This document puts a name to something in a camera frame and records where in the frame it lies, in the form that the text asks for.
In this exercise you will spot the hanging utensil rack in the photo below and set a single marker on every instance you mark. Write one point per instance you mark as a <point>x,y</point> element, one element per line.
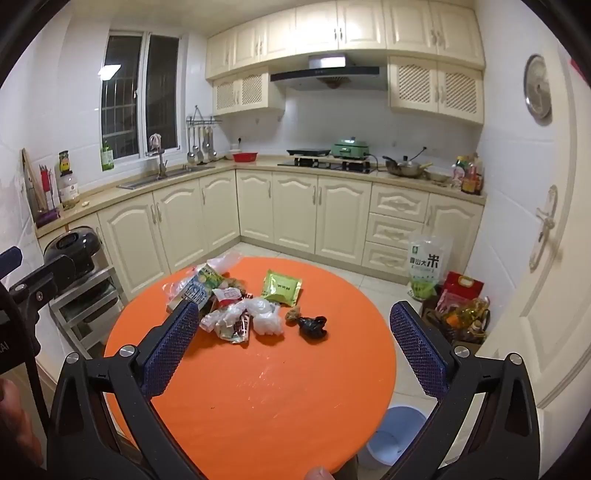
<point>200,138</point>

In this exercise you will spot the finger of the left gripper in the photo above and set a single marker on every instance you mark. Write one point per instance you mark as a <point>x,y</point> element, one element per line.
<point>10,260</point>

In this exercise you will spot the white green rice bag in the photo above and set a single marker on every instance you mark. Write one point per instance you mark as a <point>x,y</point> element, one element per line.
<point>428,259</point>

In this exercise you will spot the large glass jar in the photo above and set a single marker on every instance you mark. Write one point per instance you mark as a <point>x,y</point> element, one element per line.
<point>68,189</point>

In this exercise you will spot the black rice cooker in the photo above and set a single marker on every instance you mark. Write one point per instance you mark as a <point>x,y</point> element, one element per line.
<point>71,251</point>

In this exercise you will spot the clear plastic wrap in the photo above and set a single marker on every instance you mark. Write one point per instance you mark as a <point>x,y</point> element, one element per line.
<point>265,316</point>

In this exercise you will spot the red basin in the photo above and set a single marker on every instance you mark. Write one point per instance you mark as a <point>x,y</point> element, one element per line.
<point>244,157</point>

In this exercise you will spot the green detergent bottle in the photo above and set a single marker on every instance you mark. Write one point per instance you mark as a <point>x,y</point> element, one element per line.
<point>106,155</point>

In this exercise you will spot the steel wok pan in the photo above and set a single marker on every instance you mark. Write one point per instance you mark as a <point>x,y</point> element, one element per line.
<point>408,167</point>

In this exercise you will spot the green white rice wrapper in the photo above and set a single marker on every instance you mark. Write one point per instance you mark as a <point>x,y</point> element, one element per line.
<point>197,287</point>

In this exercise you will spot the round orange table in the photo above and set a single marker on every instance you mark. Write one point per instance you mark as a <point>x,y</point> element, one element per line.
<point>277,406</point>

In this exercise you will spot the white door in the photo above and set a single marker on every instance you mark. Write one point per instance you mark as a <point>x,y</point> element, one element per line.
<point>547,321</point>

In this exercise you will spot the yellow brown snack bag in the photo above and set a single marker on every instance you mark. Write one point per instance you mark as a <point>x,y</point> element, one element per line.
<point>232,282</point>

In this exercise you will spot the lower kitchen cabinets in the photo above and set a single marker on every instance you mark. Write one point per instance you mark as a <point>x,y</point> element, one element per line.
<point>362,225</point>

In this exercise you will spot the cardboard box with groceries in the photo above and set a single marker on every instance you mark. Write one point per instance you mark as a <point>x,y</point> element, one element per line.
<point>460,324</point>

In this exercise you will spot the light blue trash bin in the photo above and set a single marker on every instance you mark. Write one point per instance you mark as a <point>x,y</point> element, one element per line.
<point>399,427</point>

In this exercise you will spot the red food bag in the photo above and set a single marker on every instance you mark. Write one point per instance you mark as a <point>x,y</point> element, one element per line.
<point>458,291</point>

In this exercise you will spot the condiment bottles group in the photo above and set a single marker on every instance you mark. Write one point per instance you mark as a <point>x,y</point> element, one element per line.
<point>469,174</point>

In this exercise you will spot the silver barcode wrapper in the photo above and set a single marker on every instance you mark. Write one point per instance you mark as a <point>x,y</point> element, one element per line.
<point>230,324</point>

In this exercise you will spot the wooden cutting board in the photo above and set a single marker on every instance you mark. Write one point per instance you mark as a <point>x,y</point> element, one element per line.
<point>35,194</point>

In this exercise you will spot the kitchen window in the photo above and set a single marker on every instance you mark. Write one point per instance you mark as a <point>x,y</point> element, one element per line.
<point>139,86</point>

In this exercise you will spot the small brown food scrap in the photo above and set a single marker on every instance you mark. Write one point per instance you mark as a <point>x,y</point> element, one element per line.
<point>293,315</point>

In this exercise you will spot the green snack packet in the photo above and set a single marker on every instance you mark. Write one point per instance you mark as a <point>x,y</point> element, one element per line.
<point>281,288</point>

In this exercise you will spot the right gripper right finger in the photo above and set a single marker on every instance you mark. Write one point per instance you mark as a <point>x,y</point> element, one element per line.
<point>485,424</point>

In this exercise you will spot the door handle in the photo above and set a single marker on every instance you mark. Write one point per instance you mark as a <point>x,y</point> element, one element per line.
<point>544,226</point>

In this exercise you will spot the red handled utensils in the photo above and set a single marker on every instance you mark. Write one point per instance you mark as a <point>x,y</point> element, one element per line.
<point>47,186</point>

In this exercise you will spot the sink faucet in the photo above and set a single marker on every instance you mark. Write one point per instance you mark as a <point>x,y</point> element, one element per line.
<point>155,149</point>

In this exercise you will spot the black trash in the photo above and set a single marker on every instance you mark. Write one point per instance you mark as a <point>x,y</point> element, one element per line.
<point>313,328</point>

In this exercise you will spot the black griddle pan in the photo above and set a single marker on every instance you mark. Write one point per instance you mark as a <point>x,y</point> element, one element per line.
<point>309,152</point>

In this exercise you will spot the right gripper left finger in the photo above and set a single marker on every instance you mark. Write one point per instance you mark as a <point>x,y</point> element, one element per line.
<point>104,424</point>

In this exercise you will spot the black gas stove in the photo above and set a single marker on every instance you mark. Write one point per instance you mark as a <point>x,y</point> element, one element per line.
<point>329,163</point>

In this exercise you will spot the person left hand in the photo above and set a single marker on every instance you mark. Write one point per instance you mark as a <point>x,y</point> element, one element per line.
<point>19,423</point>

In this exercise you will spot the steel pot lid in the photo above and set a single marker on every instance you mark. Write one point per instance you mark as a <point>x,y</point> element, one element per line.
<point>536,88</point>

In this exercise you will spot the person right hand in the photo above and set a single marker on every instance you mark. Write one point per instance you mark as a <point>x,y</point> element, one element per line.
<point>319,473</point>

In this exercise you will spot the red white snack wrapper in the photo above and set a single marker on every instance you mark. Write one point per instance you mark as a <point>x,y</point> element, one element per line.
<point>224,297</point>

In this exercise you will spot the red white plastic bag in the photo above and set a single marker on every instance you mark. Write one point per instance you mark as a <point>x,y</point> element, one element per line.
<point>221,265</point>

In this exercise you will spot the green electric cooker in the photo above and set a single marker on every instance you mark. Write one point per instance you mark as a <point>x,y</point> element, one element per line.
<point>351,149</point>

